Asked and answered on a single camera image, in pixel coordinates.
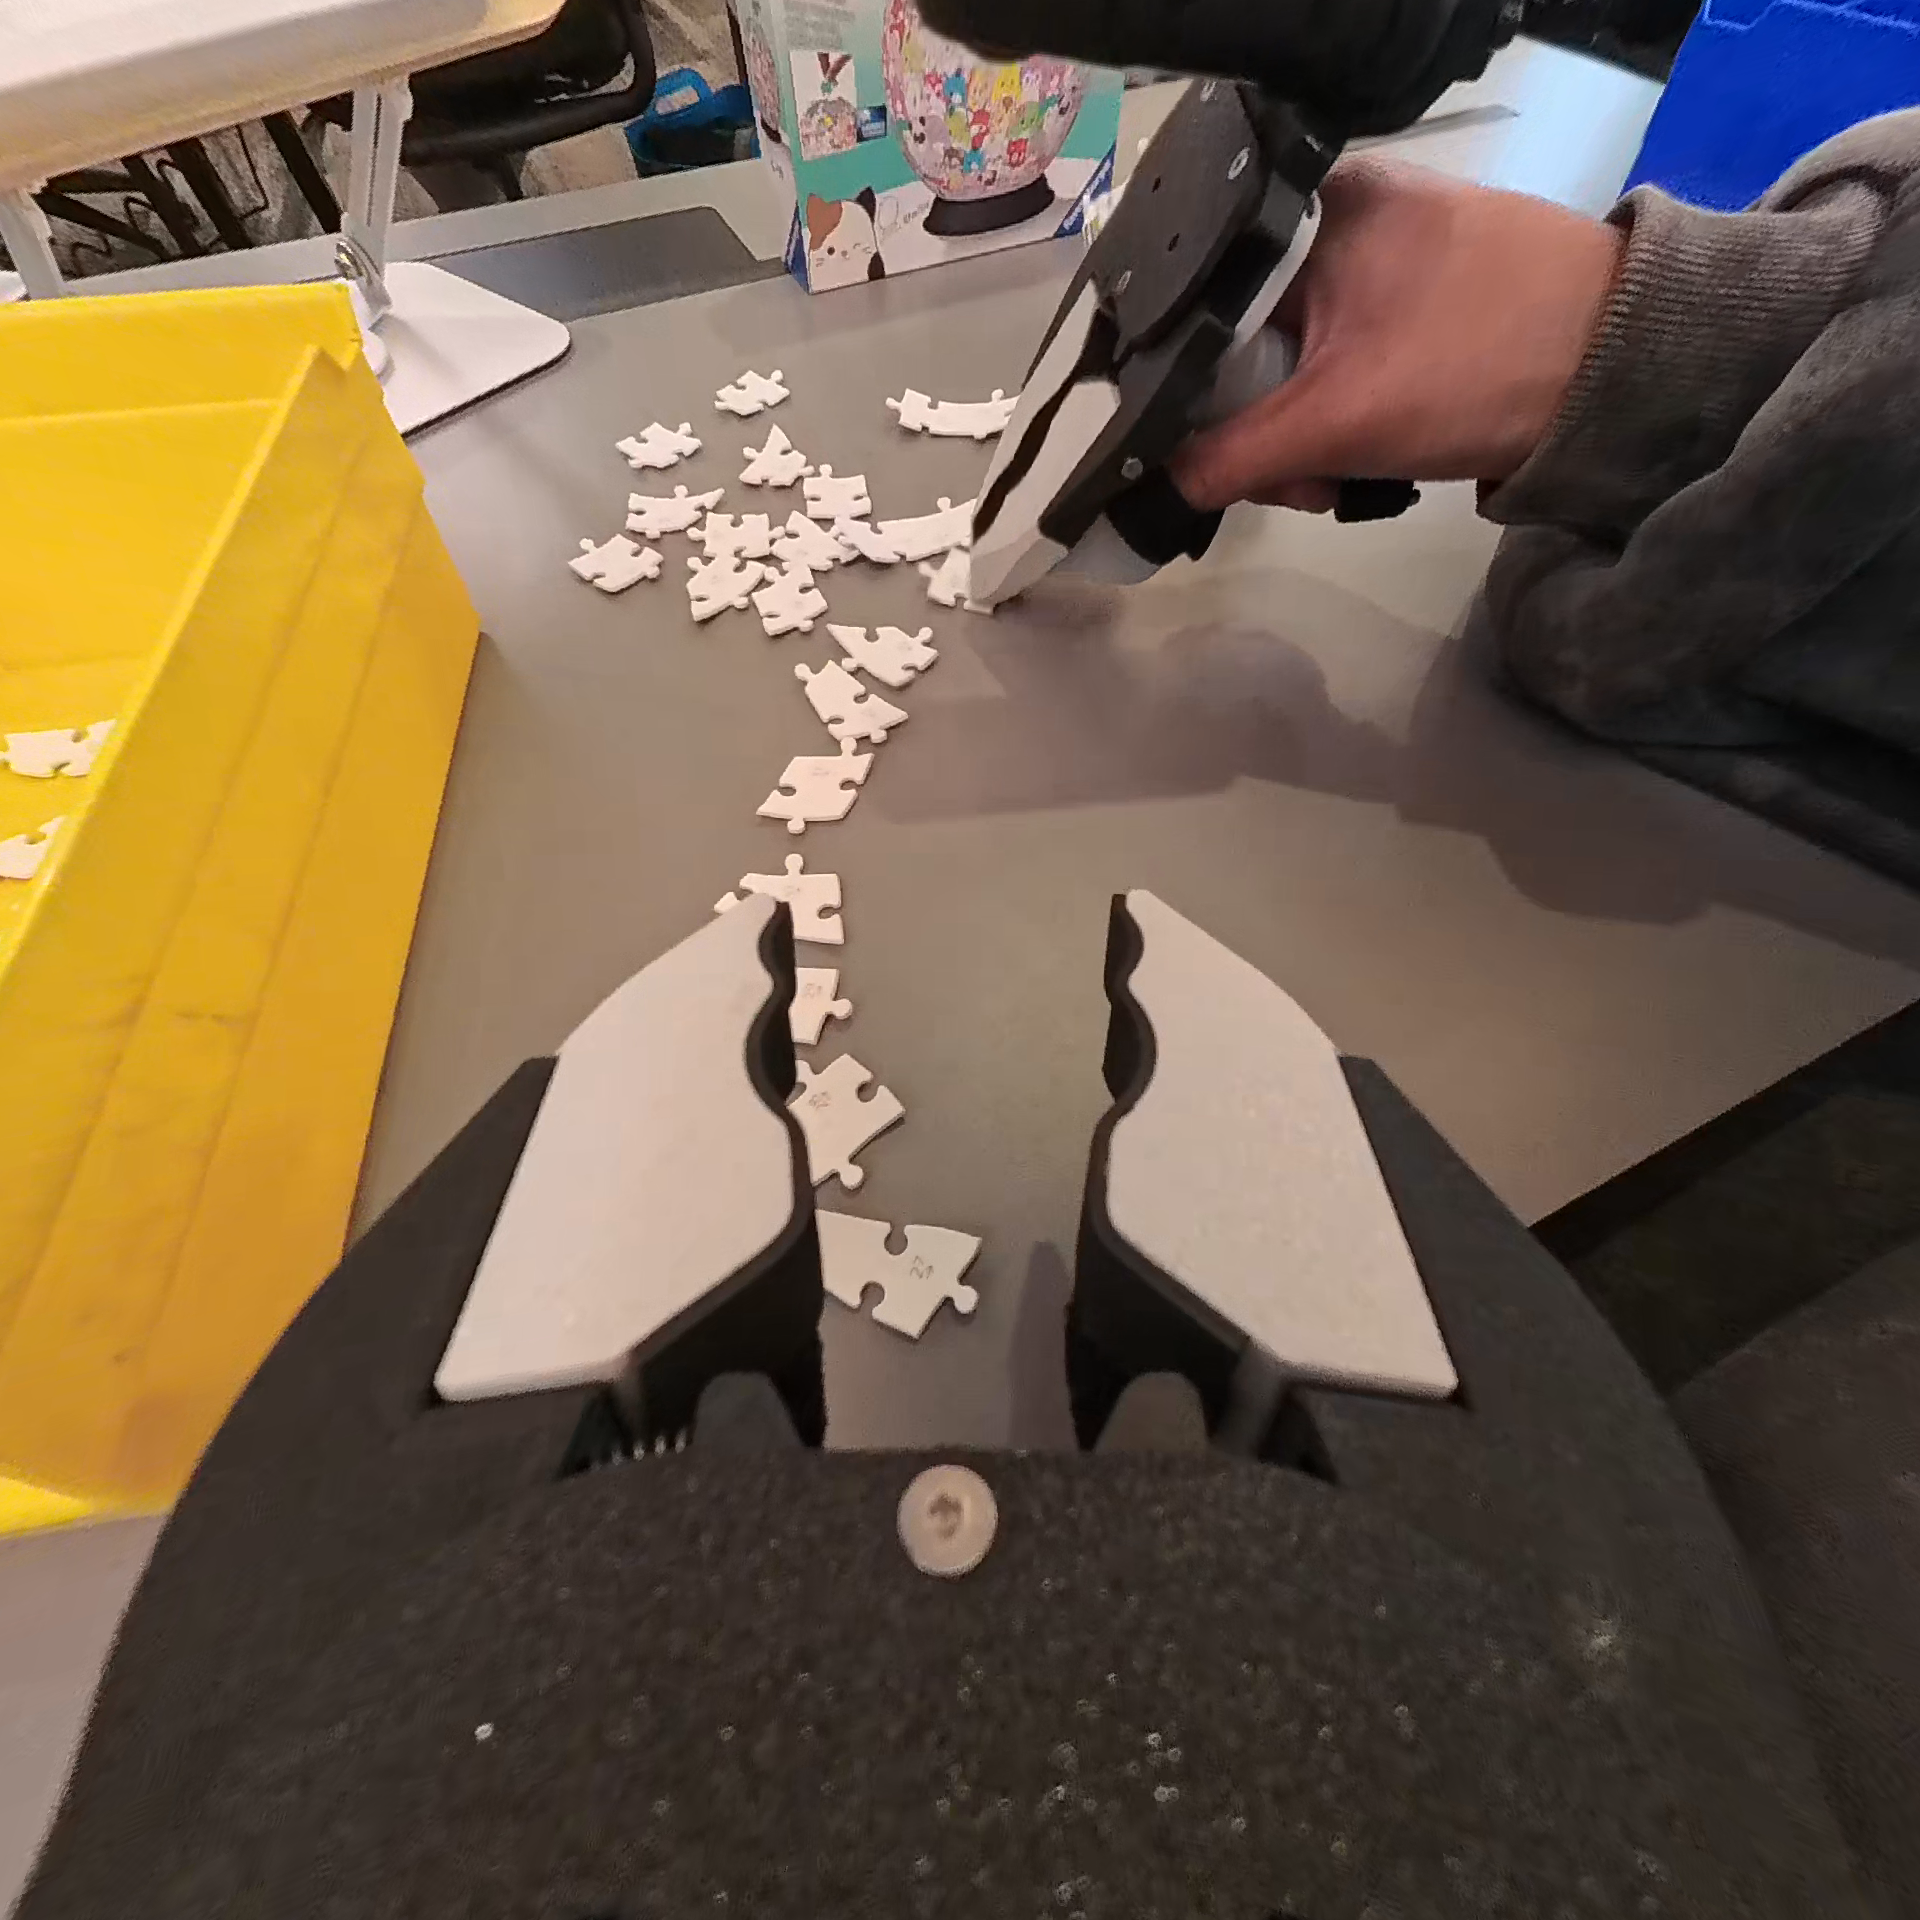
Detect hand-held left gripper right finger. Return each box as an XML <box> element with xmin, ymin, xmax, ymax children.
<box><xmin>1067</xmin><ymin>891</ymin><xmax>1462</xmax><ymax>1454</ymax></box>

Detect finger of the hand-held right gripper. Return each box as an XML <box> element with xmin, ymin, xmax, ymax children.
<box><xmin>968</xmin><ymin>277</ymin><xmax>1115</xmax><ymax>545</ymax></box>
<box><xmin>968</xmin><ymin>372</ymin><xmax>1124</xmax><ymax>618</ymax></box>

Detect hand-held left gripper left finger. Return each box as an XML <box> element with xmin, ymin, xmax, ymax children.
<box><xmin>435</xmin><ymin>891</ymin><xmax>828</xmax><ymax>1454</ymax></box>

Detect row of white puzzle pieces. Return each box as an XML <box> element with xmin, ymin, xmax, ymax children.
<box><xmin>714</xmin><ymin>618</ymin><xmax>985</xmax><ymax>1342</ymax></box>

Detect yellow plastic bin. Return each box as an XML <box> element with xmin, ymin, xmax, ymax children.
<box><xmin>0</xmin><ymin>282</ymin><xmax>483</xmax><ymax>1538</ymax></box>

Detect heap white puzzle pieces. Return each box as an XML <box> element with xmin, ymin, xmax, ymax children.
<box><xmin>0</xmin><ymin>717</ymin><xmax>119</xmax><ymax>885</ymax></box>

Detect joined white puzzle strip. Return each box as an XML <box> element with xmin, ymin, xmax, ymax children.
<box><xmin>886</xmin><ymin>387</ymin><xmax>1024</xmax><ymax>443</ymax></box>

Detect colourful puzzle ball box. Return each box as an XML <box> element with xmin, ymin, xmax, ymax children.
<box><xmin>727</xmin><ymin>0</ymin><xmax>1127</xmax><ymax>294</ymax></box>

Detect person's right hand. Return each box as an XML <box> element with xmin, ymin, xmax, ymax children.
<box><xmin>1170</xmin><ymin>150</ymin><xmax>1630</xmax><ymax>518</ymax></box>

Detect black office chair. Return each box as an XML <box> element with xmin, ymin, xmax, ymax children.
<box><xmin>406</xmin><ymin>0</ymin><xmax>664</xmax><ymax>203</ymax></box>

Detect blue plastic bin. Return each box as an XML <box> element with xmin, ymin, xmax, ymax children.
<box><xmin>1620</xmin><ymin>0</ymin><xmax>1920</xmax><ymax>213</ymax></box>

